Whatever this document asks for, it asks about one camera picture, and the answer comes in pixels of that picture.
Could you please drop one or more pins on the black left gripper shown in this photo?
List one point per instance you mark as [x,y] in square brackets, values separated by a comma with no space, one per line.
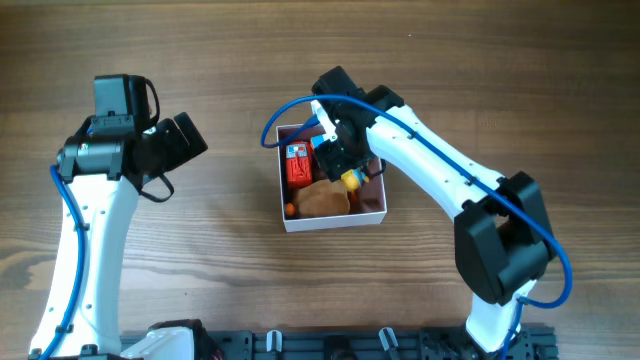
[182,151]

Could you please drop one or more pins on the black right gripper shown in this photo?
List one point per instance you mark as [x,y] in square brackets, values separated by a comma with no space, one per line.
[330,164]

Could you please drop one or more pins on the orange blue duck toy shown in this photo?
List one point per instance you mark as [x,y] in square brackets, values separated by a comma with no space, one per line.
[353,180]

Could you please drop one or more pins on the brown plush toy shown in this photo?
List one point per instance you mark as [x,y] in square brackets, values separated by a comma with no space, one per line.
[320,199]

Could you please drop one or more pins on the white cardboard box pink inside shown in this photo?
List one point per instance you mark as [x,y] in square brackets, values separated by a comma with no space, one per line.
[370,207]

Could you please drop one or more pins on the colourful puzzle cube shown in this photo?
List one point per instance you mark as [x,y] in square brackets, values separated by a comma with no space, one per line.
[316,141]

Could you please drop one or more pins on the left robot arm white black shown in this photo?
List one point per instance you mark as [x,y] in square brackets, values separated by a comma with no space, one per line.
[100,174]

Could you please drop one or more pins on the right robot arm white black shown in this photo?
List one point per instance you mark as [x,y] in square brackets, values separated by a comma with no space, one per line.
[501,224]

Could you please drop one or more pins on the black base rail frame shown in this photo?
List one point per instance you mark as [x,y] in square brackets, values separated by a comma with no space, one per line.
[447,343]

